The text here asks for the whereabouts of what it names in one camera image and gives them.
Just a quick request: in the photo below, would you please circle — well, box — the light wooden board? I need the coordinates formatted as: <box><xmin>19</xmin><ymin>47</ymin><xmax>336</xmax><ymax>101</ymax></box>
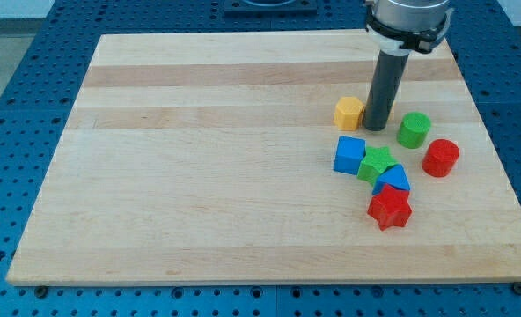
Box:
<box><xmin>6</xmin><ymin>30</ymin><xmax>521</xmax><ymax>286</ymax></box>

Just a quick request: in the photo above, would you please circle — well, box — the red star block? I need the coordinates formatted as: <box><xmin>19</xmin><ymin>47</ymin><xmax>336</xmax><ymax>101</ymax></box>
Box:
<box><xmin>367</xmin><ymin>184</ymin><xmax>412</xmax><ymax>231</ymax></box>

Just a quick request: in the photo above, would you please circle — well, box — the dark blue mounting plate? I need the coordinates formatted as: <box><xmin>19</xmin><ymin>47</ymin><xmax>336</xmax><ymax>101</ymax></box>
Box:
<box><xmin>224</xmin><ymin>0</ymin><xmax>318</xmax><ymax>15</ymax></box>

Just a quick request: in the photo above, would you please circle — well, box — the green star block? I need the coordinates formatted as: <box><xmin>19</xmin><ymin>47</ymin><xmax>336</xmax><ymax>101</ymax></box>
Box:
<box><xmin>357</xmin><ymin>146</ymin><xmax>399</xmax><ymax>186</ymax></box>

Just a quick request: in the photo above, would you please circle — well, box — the blue cube block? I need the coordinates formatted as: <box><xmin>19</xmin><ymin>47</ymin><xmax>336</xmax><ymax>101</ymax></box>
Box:
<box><xmin>333</xmin><ymin>136</ymin><xmax>366</xmax><ymax>175</ymax></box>

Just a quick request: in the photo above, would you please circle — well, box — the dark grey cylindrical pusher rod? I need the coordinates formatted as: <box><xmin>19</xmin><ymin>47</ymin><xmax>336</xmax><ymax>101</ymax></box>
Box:
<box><xmin>363</xmin><ymin>51</ymin><xmax>408</xmax><ymax>131</ymax></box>

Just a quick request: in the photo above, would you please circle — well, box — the blue triangle block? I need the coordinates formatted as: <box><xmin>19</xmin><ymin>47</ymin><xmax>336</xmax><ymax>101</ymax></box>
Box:
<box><xmin>371</xmin><ymin>164</ymin><xmax>411</xmax><ymax>195</ymax></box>

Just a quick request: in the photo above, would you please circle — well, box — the green cylinder block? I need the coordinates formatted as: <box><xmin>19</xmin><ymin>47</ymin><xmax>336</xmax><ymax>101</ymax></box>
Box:
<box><xmin>397</xmin><ymin>112</ymin><xmax>431</xmax><ymax>149</ymax></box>

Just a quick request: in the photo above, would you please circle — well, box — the red cylinder block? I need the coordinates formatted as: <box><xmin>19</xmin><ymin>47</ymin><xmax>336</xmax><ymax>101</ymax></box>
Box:
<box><xmin>422</xmin><ymin>139</ymin><xmax>460</xmax><ymax>178</ymax></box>

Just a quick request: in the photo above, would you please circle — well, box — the yellow hexagon block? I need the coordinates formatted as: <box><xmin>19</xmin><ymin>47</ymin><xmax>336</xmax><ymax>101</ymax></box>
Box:
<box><xmin>333</xmin><ymin>97</ymin><xmax>365</xmax><ymax>131</ymax></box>

